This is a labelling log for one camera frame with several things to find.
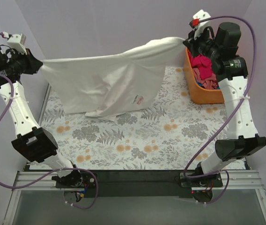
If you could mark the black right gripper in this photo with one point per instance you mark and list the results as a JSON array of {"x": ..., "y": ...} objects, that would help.
[{"x": 192, "y": 43}]

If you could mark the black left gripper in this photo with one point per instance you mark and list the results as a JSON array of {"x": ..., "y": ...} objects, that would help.
[{"x": 30, "y": 62}]

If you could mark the white t shirt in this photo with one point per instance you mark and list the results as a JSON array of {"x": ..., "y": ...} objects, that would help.
[{"x": 107, "y": 86}]

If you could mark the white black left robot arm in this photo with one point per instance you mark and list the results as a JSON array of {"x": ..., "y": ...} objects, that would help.
[{"x": 32, "y": 141}]

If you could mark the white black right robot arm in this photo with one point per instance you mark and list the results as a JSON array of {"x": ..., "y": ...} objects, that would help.
[{"x": 234, "y": 82}]

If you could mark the magenta crumpled shirt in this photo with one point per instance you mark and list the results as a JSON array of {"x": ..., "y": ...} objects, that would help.
[{"x": 203, "y": 64}]

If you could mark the salmon pink crumpled shirt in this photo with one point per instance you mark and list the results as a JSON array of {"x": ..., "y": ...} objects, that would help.
[{"x": 208, "y": 83}]

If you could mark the blue crumpled shirt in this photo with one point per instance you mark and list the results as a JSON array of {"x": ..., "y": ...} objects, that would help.
[{"x": 199, "y": 84}]

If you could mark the orange plastic laundry basket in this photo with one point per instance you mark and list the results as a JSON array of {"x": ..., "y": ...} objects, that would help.
[{"x": 199, "y": 95}]

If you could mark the floral patterned table mat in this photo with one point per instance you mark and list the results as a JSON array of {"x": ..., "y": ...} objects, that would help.
[{"x": 165, "y": 136}]

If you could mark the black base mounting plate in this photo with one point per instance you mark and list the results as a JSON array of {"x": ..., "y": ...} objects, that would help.
[{"x": 183, "y": 188}]

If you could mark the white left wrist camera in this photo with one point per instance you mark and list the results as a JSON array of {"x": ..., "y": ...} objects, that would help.
[{"x": 16, "y": 41}]

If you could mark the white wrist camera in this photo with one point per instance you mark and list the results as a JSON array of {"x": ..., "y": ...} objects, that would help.
[
  {"x": 16, "y": 41},
  {"x": 197, "y": 24}
]

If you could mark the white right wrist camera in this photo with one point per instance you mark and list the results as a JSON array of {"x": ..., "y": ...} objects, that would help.
[{"x": 197, "y": 24}]

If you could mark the aluminium front frame rail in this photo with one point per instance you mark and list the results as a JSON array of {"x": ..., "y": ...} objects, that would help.
[{"x": 40, "y": 180}]

